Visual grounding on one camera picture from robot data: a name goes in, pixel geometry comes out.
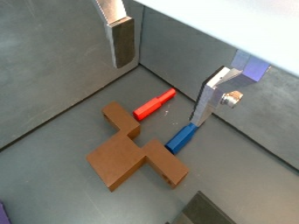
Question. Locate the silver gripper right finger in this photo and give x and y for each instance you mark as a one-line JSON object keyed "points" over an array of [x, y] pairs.
{"points": [[220, 89]]}

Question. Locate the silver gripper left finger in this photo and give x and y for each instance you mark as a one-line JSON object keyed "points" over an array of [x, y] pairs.
{"points": [[121, 30]]}

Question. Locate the brown T-shaped block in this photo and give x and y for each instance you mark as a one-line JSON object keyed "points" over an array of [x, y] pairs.
{"points": [[120, 157]]}

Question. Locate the blue peg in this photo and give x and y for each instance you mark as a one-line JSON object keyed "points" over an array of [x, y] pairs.
{"points": [[182, 138]]}

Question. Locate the red peg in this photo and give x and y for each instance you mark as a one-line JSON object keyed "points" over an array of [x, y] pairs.
{"points": [[154, 104]]}

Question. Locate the purple base block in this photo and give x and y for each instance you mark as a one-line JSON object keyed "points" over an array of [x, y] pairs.
{"points": [[5, 219]]}

